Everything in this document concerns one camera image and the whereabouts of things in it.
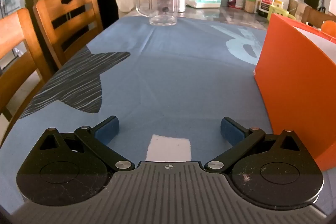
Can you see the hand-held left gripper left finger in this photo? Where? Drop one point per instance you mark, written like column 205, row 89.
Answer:
column 108, row 129

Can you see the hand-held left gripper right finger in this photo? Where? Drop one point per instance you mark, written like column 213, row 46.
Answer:
column 231, row 129

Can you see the orange cardboard box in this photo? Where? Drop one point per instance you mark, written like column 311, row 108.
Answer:
column 288, row 82

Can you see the blue printed tablecloth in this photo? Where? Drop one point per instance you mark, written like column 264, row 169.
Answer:
column 170, row 77

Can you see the wooden chair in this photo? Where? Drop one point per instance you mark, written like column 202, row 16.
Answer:
column 18, row 77
column 76, row 22
column 315, row 16

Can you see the yellow-green mug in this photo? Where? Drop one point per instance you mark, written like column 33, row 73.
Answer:
column 278, row 12

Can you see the small green lid jar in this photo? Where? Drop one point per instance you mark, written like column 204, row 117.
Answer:
column 250, row 3

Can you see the teal wet wipes pack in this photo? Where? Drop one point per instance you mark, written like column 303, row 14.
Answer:
column 203, row 1

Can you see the dark bottle with label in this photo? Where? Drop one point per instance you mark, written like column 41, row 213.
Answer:
column 265, row 2

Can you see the orange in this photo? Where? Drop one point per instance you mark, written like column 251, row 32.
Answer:
column 328, row 28

